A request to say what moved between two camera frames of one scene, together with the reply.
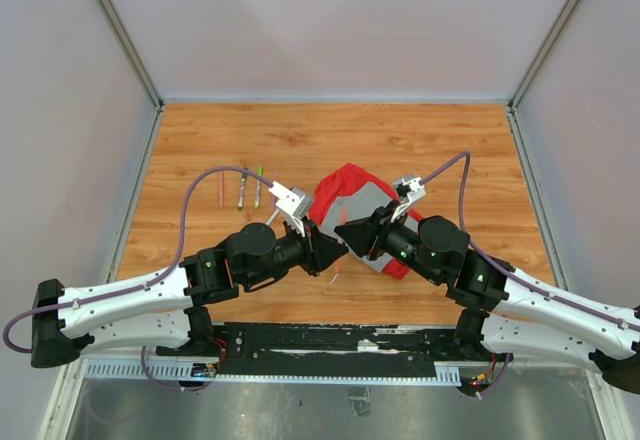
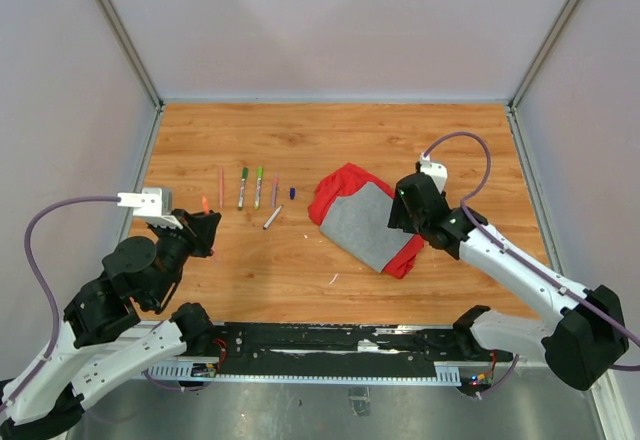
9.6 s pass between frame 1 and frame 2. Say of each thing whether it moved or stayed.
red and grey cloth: stayed
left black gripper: moved
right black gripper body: moved
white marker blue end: stayed
